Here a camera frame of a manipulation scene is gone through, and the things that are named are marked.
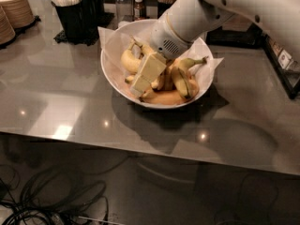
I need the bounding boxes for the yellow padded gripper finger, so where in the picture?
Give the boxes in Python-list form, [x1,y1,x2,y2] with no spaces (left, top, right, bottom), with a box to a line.
[138,52,167,83]
[129,75,151,98]

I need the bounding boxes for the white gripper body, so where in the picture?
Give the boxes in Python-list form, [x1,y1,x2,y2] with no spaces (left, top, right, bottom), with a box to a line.
[150,14,191,59]

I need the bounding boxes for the curved yellow banana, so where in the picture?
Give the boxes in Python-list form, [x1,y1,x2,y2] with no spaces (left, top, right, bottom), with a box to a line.
[121,42,143,74]

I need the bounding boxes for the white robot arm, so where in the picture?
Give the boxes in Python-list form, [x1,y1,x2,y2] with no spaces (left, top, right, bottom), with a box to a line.
[150,0,300,63]

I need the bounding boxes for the small banana left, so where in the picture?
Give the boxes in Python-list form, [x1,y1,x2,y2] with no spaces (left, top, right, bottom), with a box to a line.
[125,75,135,84]

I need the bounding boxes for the upright banana in middle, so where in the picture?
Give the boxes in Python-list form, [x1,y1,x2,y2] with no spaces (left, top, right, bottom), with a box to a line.
[151,73,165,91]

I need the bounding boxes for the orange banana at front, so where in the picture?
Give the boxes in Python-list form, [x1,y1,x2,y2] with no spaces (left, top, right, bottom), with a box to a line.
[140,79,199,106]

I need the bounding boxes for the green tipped banana right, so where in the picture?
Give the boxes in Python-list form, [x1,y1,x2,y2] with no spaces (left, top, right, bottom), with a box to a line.
[171,56,207,99]

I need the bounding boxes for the white bowl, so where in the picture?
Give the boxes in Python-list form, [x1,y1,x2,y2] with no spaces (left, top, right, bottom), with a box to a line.
[98,19,218,110]

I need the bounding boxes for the small sauce bottle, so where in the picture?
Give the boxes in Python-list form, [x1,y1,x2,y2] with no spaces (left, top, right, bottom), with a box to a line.
[133,0,146,21]

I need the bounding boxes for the white paper liner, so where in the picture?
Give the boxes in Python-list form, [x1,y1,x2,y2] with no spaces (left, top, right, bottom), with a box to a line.
[99,19,223,98]

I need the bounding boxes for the glass shaker bottle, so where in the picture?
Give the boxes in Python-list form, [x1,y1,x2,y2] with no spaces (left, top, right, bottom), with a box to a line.
[114,0,132,23]

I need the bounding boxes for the black cutlery holder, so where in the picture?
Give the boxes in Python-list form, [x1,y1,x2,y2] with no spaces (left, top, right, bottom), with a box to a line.
[52,0,104,46]

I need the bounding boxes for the black napkin dispenser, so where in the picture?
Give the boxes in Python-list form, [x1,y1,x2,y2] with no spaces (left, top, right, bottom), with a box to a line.
[206,15,263,49]

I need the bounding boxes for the black condiment tray right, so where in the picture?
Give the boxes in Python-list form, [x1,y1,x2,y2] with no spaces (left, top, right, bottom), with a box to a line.
[262,36,300,99]

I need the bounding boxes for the black cables on floor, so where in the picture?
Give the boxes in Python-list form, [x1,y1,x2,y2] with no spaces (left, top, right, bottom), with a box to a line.
[0,162,111,225]

